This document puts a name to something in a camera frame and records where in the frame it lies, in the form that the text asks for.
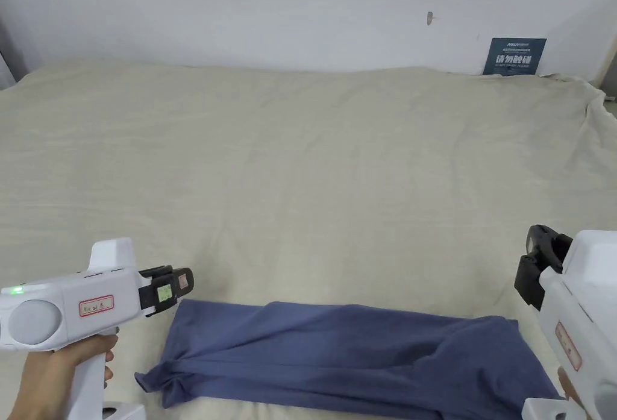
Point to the bed with beige sheet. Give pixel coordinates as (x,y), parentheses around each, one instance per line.
(289,174)

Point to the dark blue shirt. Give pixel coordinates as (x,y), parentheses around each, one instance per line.
(337,357)

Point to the dark blue printed sign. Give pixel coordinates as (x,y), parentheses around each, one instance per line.
(515,56)

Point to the person's right hand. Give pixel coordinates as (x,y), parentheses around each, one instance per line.
(570,384)

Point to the person's left hand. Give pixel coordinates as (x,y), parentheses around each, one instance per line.
(43,381)

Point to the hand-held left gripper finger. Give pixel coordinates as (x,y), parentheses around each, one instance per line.
(165,293)
(184,281)

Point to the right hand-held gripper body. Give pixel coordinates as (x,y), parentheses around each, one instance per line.
(590,304)

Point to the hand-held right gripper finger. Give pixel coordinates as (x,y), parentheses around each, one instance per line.
(547,246)
(528,282)

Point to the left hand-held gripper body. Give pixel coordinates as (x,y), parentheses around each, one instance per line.
(58,304)

